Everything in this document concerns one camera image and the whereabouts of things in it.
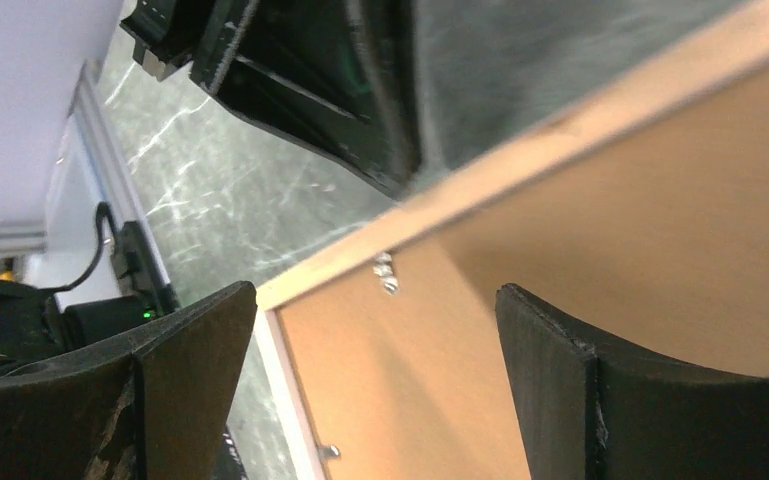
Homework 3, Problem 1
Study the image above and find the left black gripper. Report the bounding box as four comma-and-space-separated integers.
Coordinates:
121, 0, 422, 199

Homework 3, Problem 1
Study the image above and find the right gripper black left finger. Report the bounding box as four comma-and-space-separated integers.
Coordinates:
0, 281, 257, 479

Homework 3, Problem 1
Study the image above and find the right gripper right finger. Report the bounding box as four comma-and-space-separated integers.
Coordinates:
495, 284, 769, 479

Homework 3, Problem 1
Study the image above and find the brown backing board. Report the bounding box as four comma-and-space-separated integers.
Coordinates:
278, 67, 769, 479

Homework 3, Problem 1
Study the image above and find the white wooden picture frame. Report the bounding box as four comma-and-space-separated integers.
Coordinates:
256, 1, 769, 479

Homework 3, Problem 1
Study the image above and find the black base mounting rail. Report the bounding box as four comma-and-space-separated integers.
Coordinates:
0, 203, 246, 479

